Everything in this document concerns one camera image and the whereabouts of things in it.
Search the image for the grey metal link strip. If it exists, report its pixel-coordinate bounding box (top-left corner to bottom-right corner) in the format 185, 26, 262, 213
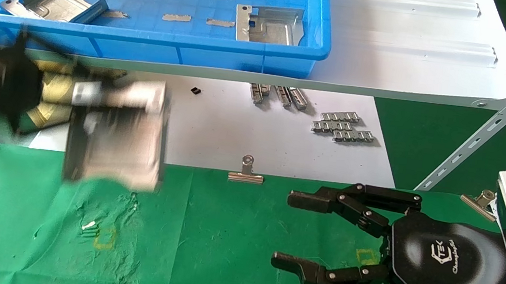
319, 108, 362, 126
247, 82, 272, 107
311, 118, 353, 137
331, 126, 376, 147
271, 85, 293, 109
286, 87, 311, 111

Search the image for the white metal shelf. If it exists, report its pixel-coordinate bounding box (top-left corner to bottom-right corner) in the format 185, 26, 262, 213
0, 0, 506, 122

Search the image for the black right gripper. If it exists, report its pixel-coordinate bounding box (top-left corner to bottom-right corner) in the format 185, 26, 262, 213
268, 173, 506, 284

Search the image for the blue plastic bin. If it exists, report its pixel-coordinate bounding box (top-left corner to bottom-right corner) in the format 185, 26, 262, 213
0, 0, 338, 88

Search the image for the silver binder clip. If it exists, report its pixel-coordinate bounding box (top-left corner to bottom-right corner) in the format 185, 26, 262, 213
227, 152, 268, 186
457, 186, 502, 223

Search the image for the green table cloth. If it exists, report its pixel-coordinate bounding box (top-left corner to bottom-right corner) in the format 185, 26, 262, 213
0, 134, 506, 284

